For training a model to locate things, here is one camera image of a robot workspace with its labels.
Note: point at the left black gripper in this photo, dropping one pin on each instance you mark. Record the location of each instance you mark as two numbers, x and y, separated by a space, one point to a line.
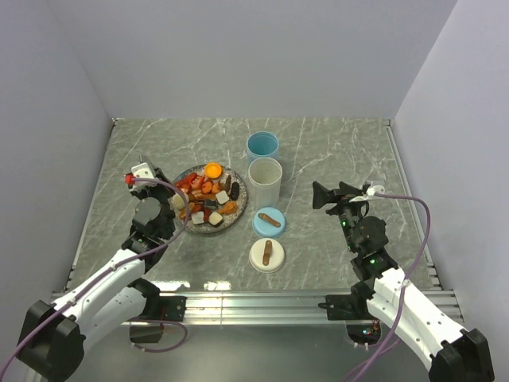
167 188

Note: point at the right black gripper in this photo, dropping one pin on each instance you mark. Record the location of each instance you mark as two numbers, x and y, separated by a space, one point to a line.
323 196

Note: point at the beige round bun toy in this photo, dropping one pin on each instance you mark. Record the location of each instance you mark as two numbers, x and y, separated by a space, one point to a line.
178 202

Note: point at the orange round toy food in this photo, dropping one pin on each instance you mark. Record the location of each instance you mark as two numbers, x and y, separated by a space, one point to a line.
213 170

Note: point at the white lid brown handle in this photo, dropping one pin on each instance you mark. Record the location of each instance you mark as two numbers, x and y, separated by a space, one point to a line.
267 255

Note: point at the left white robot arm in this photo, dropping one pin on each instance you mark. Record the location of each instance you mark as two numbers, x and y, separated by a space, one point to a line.
55 336

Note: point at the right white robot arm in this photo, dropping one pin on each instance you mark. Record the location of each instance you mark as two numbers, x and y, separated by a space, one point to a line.
384 292

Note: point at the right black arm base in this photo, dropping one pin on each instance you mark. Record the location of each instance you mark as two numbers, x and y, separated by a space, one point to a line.
362 328

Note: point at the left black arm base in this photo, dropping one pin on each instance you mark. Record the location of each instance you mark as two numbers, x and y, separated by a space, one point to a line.
149 326

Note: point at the black white sushi toy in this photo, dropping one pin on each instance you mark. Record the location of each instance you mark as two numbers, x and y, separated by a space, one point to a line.
215 219

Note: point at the speckled grey plate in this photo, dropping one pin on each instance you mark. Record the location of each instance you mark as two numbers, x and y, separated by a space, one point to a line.
202 192

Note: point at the white cylindrical container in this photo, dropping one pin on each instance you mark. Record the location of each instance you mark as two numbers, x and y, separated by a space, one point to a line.
265 178

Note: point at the white square toast toy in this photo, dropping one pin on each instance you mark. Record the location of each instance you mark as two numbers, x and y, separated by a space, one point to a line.
222 197

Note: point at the black oval toy food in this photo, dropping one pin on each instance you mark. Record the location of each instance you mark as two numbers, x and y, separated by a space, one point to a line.
234 191

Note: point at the blue cylindrical container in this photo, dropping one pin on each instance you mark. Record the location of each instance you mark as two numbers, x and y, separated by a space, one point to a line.
262 144

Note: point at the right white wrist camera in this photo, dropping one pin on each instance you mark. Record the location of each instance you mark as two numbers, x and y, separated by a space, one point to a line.
370 190

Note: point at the blue lid brown handle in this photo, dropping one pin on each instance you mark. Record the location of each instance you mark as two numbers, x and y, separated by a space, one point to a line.
269 222

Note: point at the aluminium front rail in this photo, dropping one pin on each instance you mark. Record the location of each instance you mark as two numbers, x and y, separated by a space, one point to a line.
270 307

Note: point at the aluminium rail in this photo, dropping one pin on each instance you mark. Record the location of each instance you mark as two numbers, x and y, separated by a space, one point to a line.
270 307
414 209

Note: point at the aluminium right side rail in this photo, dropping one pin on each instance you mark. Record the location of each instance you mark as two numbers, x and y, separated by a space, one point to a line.
414 209

